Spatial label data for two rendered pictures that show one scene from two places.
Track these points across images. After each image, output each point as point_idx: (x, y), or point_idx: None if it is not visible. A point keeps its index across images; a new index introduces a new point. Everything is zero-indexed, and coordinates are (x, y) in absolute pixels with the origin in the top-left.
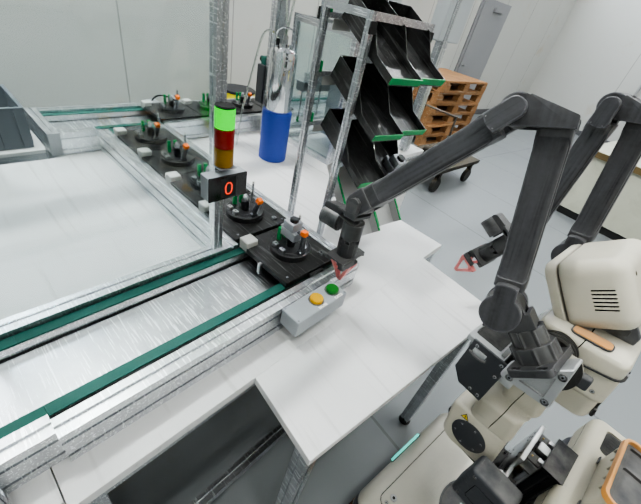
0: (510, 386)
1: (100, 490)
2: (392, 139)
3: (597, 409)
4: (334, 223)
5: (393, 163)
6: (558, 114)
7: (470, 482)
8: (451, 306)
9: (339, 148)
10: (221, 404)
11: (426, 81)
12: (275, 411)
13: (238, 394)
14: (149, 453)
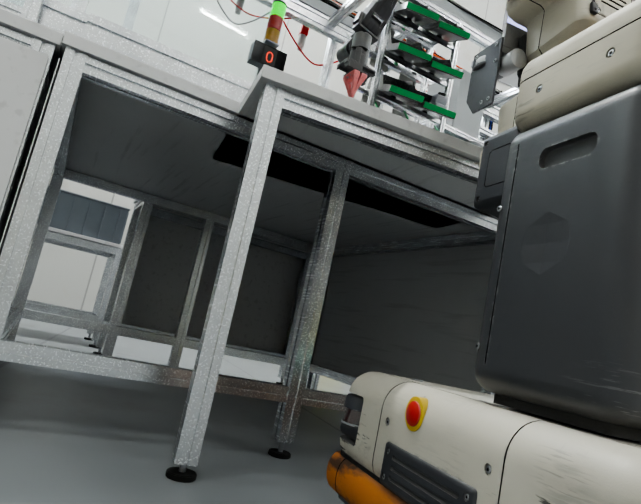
0: (510, 53)
1: (88, 43)
2: (420, 56)
3: (595, 2)
4: (346, 44)
5: (434, 98)
6: None
7: (485, 158)
8: None
9: (375, 74)
10: (201, 91)
11: (448, 26)
12: (248, 92)
13: (219, 103)
14: (131, 58)
